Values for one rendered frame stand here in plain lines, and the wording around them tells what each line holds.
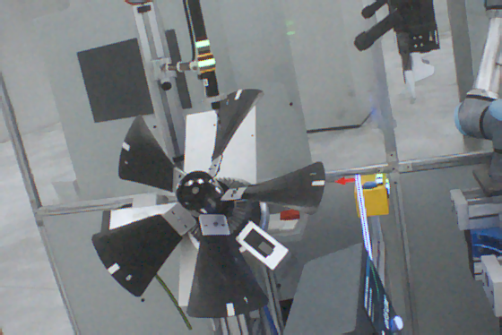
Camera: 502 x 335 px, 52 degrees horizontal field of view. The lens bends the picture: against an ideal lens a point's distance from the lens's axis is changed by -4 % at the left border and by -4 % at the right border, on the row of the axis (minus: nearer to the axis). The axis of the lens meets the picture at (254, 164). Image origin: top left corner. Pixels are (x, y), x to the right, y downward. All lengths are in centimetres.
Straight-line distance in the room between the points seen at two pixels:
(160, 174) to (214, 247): 32
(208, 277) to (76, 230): 136
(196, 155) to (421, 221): 96
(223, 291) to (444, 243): 114
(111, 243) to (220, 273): 35
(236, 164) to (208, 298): 56
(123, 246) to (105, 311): 129
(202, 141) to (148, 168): 30
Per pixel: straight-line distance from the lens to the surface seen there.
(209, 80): 146
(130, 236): 159
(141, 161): 171
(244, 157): 182
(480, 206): 174
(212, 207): 151
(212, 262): 147
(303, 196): 143
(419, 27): 111
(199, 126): 194
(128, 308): 279
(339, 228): 229
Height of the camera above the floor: 162
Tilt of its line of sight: 14 degrees down
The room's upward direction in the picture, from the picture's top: 12 degrees counter-clockwise
